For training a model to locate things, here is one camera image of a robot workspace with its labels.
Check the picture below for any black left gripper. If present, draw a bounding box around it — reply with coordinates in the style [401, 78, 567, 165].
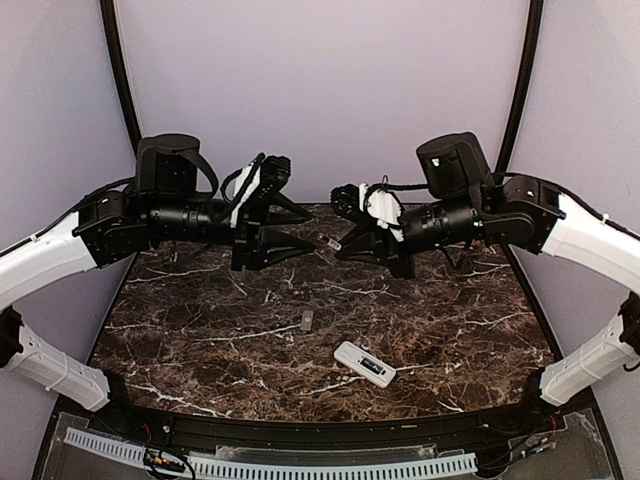
[147, 193, 318, 271]

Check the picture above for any grey battery cover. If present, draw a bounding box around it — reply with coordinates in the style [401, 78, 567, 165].
[300, 310, 314, 332]

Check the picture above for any purple blue AAA battery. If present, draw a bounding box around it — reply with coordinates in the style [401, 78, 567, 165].
[360, 357, 386, 376]

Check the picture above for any white remote control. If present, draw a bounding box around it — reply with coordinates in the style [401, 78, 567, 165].
[333, 341, 397, 388]

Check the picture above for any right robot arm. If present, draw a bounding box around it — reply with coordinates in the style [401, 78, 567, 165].
[330, 132, 639, 434]

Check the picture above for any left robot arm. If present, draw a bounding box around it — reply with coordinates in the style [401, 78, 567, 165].
[1, 133, 314, 436]

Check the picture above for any clear acrylic plate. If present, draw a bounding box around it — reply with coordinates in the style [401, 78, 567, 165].
[214, 445, 437, 466]

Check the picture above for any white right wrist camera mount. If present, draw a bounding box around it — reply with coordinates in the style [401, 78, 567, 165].
[358, 183, 404, 242]

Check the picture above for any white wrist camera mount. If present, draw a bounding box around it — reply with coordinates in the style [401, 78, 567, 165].
[358, 183, 404, 242]
[220, 153, 266, 228]

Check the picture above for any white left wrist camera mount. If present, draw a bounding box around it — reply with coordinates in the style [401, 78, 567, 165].
[220, 153, 266, 228]

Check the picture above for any white slotted cable duct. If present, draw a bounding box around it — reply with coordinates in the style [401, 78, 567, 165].
[63, 428, 478, 479]

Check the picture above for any black front frame rail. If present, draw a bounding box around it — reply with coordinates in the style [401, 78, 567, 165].
[92, 401, 558, 451]

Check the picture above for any black left corner frame post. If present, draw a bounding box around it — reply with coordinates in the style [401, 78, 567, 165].
[99, 0, 142, 152]

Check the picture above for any black corner frame post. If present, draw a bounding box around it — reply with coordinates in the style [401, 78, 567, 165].
[495, 0, 544, 173]
[99, 0, 142, 152]

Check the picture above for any black right corner frame post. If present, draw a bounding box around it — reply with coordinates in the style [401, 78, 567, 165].
[495, 0, 544, 173]

